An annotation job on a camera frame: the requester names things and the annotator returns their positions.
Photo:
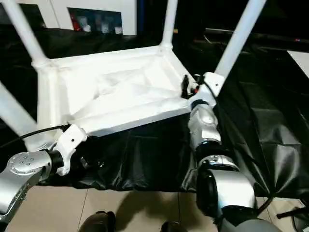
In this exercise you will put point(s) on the red bottle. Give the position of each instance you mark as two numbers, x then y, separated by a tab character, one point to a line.
75	21

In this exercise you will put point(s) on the white plastic table leg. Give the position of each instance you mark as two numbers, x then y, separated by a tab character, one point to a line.
169	21
241	34
24	29
14	116

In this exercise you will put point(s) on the white plastic table top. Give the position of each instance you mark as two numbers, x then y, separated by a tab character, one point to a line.
120	87

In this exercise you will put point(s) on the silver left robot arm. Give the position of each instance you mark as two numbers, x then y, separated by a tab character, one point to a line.
24	169

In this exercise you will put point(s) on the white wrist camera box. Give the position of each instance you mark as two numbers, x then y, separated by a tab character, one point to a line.
72	140
210	82

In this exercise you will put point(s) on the black work mat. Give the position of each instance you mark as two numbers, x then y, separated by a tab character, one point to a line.
260	125

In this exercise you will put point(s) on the white cabinet with glass doors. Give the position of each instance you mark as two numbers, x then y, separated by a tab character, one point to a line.
106	9

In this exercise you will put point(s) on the black rail bar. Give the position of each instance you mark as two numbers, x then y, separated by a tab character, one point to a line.
270	35

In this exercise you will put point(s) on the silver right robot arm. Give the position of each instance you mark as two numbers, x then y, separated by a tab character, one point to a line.
207	140

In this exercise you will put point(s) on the white flat board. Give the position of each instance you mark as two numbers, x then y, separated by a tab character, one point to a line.
300	63

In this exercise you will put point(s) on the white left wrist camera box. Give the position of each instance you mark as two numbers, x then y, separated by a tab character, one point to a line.
72	140

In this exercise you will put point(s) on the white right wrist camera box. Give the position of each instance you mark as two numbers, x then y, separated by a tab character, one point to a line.
210	82

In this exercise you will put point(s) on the dark left robot foot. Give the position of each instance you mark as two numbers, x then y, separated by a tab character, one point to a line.
96	222

